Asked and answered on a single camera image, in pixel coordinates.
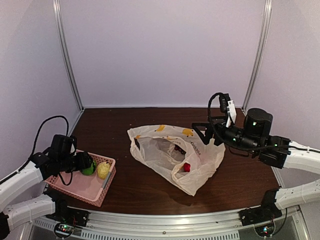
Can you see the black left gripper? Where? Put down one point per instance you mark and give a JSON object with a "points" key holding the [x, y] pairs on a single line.
{"points": [[83, 162]]}

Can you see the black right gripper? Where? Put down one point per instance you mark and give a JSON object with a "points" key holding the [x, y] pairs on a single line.
{"points": [[205, 139]]}

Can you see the green fruit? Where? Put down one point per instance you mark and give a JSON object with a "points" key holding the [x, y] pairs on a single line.
{"points": [[90, 170]]}

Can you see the yellow fruit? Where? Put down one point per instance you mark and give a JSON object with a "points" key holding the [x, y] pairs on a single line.
{"points": [[103, 170]]}

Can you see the beige plastic bag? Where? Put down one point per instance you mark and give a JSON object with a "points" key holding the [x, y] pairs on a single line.
{"points": [[153, 146]]}

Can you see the dark red grape bunch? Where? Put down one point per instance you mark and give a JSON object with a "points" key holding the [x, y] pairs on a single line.
{"points": [[179, 149]]}

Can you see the red fruit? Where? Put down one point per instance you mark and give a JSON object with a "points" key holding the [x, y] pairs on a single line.
{"points": [[187, 167]]}

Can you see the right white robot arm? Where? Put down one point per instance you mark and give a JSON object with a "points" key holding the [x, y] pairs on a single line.
{"points": [[279, 152]]}

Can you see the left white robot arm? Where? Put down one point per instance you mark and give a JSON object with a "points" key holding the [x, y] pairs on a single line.
{"points": [[60, 157]]}

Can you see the pink perforated plastic basket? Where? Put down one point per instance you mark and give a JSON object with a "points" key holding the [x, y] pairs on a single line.
{"points": [[87, 188]]}

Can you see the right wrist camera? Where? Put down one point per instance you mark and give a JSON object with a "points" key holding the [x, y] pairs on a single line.
{"points": [[227, 106]]}

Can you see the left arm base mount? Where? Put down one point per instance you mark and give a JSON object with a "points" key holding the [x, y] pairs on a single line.
{"points": [[64, 214]]}

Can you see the front aluminium rail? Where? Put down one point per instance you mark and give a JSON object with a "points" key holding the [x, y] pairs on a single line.
{"points": [[225, 225]]}

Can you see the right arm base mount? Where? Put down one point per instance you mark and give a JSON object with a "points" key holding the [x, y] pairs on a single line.
{"points": [[263, 216]]}

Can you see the left aluminium frame post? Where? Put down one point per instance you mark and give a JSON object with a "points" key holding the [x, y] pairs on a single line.
{"points": [[65, 53]]}

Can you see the aluminium frame post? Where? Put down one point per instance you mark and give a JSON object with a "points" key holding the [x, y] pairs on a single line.
{"points": [[65, 53], [263, 36]]}

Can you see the right aluminium frame post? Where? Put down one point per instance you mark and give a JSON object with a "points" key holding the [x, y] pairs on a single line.
{"points": [[263, 36]]}

